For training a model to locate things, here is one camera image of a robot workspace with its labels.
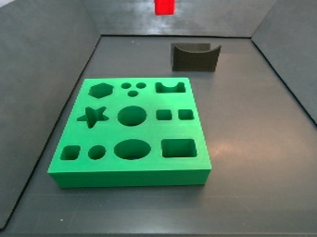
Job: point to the red rectangular object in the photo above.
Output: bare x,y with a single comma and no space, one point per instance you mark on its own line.
165,7

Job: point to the green shape-sorter board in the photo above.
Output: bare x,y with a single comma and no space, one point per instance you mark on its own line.
133,135

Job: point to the dark U-shaped block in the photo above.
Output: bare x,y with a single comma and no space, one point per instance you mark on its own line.
195,57

